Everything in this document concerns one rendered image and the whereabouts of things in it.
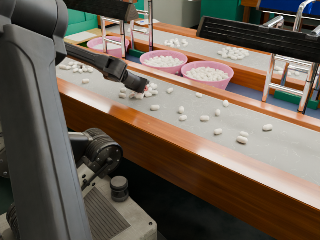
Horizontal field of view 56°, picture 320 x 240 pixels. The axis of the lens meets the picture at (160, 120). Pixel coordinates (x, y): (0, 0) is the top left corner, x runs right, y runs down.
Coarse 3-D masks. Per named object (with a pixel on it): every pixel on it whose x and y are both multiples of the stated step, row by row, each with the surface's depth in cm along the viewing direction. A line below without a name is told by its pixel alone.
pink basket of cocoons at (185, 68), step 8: (192, 64) 165; (200, 64) 167; (216, 64) 165; (224, 64) 162; (184, 72) 160; (224, 72) 162; (232, 72) 153; (200, 80) 145; (224, 80) 146; (224, 88) 153
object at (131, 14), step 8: (64, 0) 153; (72, 0) 150; (80, 0) 147; (88, 0) 144; (96, 0) 141; (104, 0) 139; (112, 0) 136; (72, 8) 150; (80, 8) 147; (88, 8) 144; (96, 8) 141; (104, 8) 138; (112, 8) 135; (120, 8) 133; (128, 8) 131; (104, 16) 139; (112, 16) 136; (120, 16) 133; (128, 16) 131; (136, 16) 135
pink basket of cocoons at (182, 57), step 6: (144, 54) 176; (150, 54) 179; (156, 54) 181; (162, 54) 181; (168, 54) 181; (180, 54) 177; (180, 60) 177; (186, 60) 167; (150, 66) 160; (174, 66) 160; (180, 66) 163; (168, 72) 162; (174, 72) 164; (180, 72) 168
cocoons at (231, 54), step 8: (176, 40) 199; (184, 40) 200; (224, 48) 187; (240, 48) 187; (224, 56) 177; (232, 56) 175; (240, 56) 175; (280, 72) 157; (288, 72) 156; (296, 72) 157
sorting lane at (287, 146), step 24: (72, 72) 160; (96, 72) 160; (144, 96) 138; (168, 96) 138; (192, 96) 138; (168, 120) 120; (192, 120) 120; (216, 120) 120; (240, 120) 120; (264, 120) 121; (240, 144) 107; (264, 144) 107; (288, 144) 107; (312, 144) 107; (288, 168) 97; (312, 168) 97
